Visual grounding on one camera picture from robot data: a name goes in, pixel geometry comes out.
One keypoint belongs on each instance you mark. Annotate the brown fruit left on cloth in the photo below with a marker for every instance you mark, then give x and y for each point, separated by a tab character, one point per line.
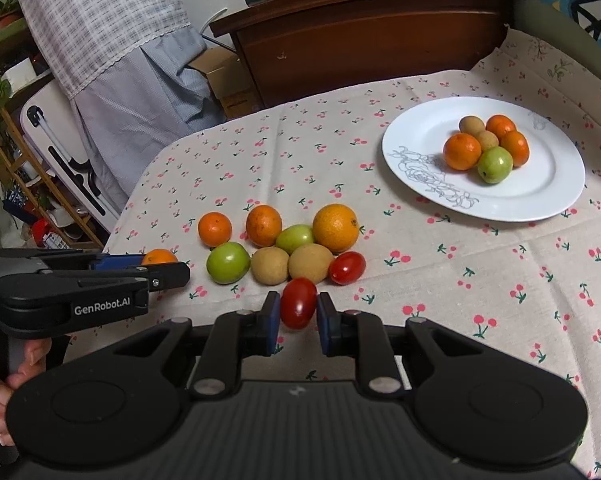
269	266

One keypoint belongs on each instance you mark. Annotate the large orange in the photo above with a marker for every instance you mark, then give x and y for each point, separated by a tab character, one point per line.
462	151

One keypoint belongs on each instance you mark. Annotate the brown open cardboard box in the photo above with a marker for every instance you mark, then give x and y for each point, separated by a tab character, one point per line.
229	81

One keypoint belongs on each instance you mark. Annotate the wooden plant shelf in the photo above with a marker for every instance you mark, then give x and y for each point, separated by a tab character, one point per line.
20	167

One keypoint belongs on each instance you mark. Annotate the orange right on cloth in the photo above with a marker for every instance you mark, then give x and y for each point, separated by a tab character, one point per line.
336	227

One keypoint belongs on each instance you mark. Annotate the cherry print tablecloth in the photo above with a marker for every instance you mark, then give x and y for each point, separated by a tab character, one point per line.
533	291

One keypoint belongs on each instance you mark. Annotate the dark wooden cabinet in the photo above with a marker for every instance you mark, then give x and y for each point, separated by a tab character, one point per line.
298	48

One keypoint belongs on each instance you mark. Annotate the white folded board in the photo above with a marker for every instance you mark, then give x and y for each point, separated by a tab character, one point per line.
49	124

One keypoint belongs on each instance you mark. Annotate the green fruit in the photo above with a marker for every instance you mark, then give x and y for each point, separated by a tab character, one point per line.
294	237
228	263
495	165

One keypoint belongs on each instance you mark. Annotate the orange middle on cloth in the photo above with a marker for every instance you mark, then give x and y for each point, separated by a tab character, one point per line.
263	225

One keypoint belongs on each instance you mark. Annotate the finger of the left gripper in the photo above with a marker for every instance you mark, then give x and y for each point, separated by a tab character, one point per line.
116	262

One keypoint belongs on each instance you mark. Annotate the brown kiwi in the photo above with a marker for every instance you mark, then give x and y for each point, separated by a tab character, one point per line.
311	261

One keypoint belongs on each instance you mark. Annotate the orange far left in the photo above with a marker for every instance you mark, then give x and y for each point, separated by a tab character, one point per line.
158	256

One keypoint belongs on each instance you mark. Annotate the white ceramic plate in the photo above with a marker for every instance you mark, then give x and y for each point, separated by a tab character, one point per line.
551	181

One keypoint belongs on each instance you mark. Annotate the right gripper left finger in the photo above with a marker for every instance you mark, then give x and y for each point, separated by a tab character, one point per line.
222	347

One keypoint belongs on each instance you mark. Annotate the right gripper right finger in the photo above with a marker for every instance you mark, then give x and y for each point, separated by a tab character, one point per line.
360	336

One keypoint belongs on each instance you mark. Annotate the red cherry tomato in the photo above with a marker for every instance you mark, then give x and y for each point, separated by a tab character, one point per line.
298	303
347	268

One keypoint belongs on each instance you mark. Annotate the person's left hand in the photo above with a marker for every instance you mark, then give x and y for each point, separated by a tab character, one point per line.
34	363

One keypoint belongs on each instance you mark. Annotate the orange left on cloth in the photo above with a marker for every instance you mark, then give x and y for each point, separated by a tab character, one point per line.
214	229

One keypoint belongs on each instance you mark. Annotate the small orange on plate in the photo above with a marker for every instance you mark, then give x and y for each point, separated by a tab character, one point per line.
516	145
500	125

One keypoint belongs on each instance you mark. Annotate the orange on cloth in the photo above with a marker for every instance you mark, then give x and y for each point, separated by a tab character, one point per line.
336	227
263	225
214	229

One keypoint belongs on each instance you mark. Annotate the checkered grey cloth cover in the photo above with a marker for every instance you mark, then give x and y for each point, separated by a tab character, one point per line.
124	66

